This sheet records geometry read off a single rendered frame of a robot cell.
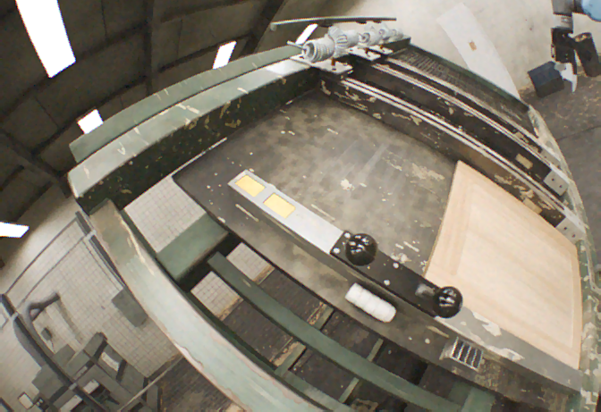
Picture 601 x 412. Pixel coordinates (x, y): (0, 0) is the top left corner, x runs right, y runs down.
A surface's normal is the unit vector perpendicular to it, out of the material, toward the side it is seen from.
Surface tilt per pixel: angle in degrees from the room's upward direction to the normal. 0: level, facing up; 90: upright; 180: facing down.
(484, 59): 90
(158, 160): 145
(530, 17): 90
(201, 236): 55
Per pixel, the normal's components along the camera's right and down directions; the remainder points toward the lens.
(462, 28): -0.64, 0.58
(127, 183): 0.80, 0.49
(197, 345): 0.09, -0.66
